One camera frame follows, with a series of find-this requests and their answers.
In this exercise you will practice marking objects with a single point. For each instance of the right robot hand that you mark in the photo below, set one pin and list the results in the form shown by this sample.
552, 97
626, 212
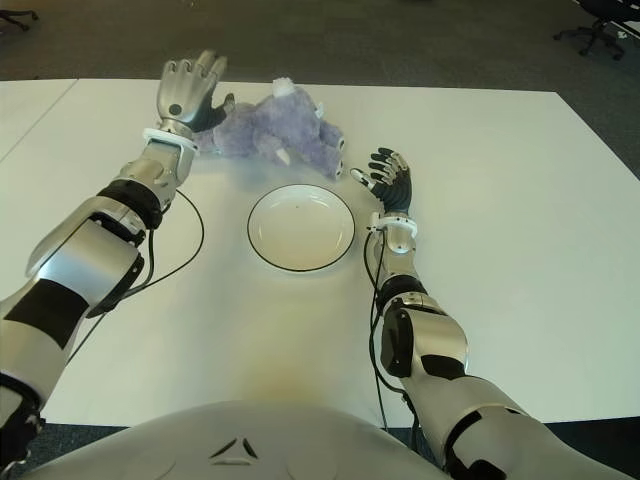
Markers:
397, 187

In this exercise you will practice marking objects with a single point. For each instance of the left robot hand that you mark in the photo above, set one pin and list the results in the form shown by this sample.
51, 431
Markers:
182, 95

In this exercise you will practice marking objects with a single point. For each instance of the purple plush bunny doll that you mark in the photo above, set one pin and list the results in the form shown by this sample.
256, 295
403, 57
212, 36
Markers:
270, 130

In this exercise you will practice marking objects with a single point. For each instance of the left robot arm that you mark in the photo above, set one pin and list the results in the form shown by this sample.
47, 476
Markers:
85, 260

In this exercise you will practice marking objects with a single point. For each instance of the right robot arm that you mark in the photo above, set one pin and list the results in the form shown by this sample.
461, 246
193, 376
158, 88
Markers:
440, 340

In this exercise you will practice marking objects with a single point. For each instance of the white plate black rim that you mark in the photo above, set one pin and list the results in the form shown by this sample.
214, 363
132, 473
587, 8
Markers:
300, 230

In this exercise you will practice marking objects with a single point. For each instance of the black office chair base left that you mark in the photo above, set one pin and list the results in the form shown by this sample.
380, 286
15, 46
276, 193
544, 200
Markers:
15, 20

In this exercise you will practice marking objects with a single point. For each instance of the black office chair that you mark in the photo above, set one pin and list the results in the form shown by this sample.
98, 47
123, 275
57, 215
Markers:
592, 35

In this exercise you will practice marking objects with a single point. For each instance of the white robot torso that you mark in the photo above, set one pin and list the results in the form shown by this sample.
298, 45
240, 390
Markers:
240, 440

